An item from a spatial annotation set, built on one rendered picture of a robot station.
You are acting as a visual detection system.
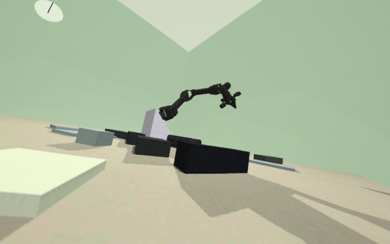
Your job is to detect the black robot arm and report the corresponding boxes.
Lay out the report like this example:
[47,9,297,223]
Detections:
[158,82,231,121]

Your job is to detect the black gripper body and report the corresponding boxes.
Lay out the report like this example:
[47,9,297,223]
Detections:
[220,91,241,108]

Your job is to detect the dark grey controller unit with green rocker switches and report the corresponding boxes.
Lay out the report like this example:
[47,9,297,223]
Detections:
[166,135,201,148]

